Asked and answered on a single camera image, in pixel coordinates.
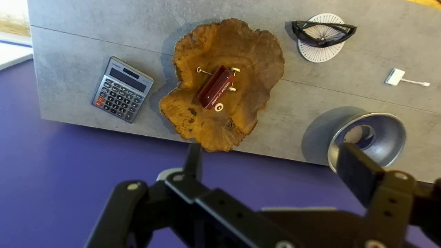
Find red toy car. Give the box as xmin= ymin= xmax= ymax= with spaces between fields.
xmin=196 ymin=66 xmax=240 ymax=113

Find white cable adapter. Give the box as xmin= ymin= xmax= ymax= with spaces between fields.
xmin=385 ymin=68 xmax=430 ymax=87

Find silver metal bowl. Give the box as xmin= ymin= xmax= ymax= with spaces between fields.
xmin=327 ymin=112 xmax=408 ymax=175

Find brown wooden burl tray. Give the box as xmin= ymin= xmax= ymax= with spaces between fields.
xmin=160 ymin=18 xmax=284 ymax=152

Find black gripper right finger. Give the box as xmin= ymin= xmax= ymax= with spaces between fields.
xmin=337 ymin=143 xmax=385 ymax=207

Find grey cabinet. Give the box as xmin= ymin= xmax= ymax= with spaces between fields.
xmin=29 ymin=0 xmax=441 ymax=181

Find black sunglasses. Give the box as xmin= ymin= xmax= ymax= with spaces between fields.
xmin=291 ymin=21 xmax=357 ymax=48

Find grey calculator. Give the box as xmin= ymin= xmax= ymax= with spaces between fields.
xmin=91 ymin=57 xmax=155 ymax=123

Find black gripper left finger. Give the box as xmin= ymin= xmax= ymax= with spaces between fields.
xmin=184 ymin=143 xmax=202 ymax=181

